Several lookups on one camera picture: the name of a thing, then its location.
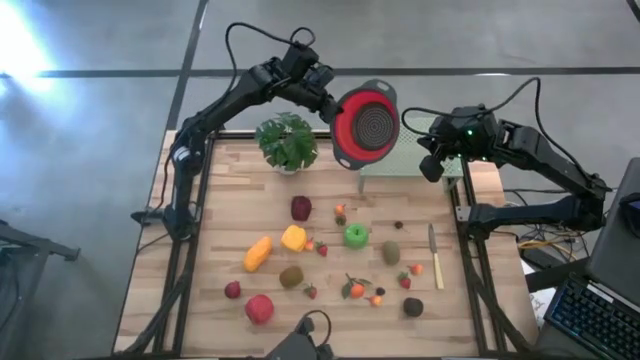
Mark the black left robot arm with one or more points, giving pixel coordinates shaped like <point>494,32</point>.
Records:
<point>220,107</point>

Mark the red and grey colander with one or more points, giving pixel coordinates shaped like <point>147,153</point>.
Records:
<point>350,125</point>

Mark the tangerine with green leaves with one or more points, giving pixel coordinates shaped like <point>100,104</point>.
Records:
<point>356,290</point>

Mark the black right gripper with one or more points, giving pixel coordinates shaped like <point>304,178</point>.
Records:
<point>450,147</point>

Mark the small dark red plum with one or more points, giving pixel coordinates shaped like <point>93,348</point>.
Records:
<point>232,289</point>

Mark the small orange peach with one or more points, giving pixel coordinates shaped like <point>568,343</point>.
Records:
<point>340,209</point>
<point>309,244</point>
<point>416,269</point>
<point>375,300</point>

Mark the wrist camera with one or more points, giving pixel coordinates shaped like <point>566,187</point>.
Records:
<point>467,120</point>
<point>300,61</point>

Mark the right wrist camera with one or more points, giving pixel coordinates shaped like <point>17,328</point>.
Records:
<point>467,120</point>

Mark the small dark cherry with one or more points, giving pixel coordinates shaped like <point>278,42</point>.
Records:
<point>398,225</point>

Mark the black aluminium table frame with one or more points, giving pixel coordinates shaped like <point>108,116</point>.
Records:
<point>240,135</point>

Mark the black side desk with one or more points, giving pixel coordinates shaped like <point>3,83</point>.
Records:
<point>560,275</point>

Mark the black camera on mount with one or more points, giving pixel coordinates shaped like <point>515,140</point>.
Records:
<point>297,345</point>

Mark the brown kiwi fruit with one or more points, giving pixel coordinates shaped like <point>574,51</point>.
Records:
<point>391,252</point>
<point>291,276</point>

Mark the dark grey metal bench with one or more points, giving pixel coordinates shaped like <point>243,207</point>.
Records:
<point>45,248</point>

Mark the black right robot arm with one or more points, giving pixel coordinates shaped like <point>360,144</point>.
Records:
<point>540,150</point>

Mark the white paper sheet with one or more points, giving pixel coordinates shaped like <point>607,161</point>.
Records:
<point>542,305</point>

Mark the orange carrot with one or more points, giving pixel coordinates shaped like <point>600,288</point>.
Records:
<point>257,254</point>

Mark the green apple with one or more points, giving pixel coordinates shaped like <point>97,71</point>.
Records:
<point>356,236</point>

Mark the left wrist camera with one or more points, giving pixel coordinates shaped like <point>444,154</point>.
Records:
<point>300,61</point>

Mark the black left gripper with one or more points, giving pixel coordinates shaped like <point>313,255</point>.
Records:
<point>312,95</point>

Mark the large red fruit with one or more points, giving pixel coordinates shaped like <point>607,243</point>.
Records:
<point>259,309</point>

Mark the potted green plant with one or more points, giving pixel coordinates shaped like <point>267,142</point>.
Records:
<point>287,142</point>

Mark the yellow bell pepper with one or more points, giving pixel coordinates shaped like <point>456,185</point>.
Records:
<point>293,238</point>

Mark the dark red apple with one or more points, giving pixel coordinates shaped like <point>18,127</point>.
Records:
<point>301,208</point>

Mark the green perforated metal shelf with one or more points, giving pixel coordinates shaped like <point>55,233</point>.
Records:
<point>395,165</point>

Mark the dark avocado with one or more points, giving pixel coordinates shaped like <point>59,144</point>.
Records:
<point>413,307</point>

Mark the black power brick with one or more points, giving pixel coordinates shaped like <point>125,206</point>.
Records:
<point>537,259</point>

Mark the laptop with backlit keyboard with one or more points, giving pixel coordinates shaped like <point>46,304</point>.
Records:
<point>590,315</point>

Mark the small dark berry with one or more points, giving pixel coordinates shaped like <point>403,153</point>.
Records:
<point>380,291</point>

